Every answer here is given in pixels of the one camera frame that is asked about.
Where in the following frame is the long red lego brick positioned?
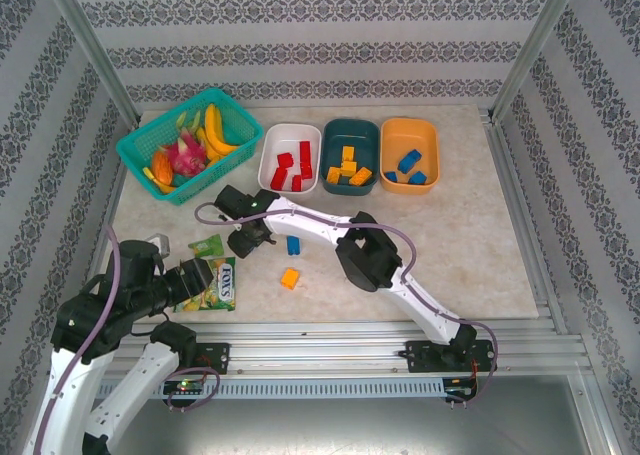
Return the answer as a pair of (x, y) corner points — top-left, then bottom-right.
(299, 140), (314, 180)

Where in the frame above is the teal plastic basket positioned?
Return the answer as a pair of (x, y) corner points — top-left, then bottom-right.
(115, 87), (265, 207)

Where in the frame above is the yellow toy banana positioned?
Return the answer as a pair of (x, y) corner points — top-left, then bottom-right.
(203, 103), (245, 159)
(194, 124), (226, 169)

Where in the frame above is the green candy packet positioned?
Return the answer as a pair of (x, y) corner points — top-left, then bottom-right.
(187, 234), (225, 258)

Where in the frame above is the pink toy dragon fruit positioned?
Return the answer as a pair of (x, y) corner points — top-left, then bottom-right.
(167, 127), (209, 177)

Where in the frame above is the yellow toy fruit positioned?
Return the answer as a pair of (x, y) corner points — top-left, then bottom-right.
(142, 166), (177, 195)

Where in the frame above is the orange toy fruit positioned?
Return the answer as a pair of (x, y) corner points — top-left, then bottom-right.
(151, 150), (175, 186)

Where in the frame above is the Fox's candy bag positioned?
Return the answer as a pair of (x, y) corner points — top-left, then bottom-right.
(172, 255), (238, 313)

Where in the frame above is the white plastic container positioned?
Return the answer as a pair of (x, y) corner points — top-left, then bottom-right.
(257, 122), (322, 198)

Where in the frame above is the dark green plastic container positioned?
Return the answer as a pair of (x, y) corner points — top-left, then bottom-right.
(320, 118), (380, 196)

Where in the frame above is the orange plastic container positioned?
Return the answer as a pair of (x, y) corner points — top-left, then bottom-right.
(379, 117), (441, 195)

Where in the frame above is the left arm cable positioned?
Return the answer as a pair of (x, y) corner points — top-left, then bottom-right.
(29, 224), (222, 455)

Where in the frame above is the grey cable connector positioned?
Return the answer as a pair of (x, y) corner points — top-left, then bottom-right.
(144, 232), (173, 259)

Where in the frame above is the aluminium side rail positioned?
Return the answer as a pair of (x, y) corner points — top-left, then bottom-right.
(479, 105), (571, 336)
(84, 119), (144, 286)

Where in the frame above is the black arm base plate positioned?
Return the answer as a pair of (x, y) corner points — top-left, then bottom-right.
(403, 339), (495, 375)
(192, 342), (232, 376)

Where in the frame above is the aluminium front rail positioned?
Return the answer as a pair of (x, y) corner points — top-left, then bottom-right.
(112, 319), (569, 376)

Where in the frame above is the slotted grey cable duct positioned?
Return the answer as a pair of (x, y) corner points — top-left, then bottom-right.
(97, 377), (447, 401)

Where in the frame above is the aluminium frame post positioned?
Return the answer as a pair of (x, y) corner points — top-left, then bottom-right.
(489, 0), (585, 121)
(38, 0), (144, 126)

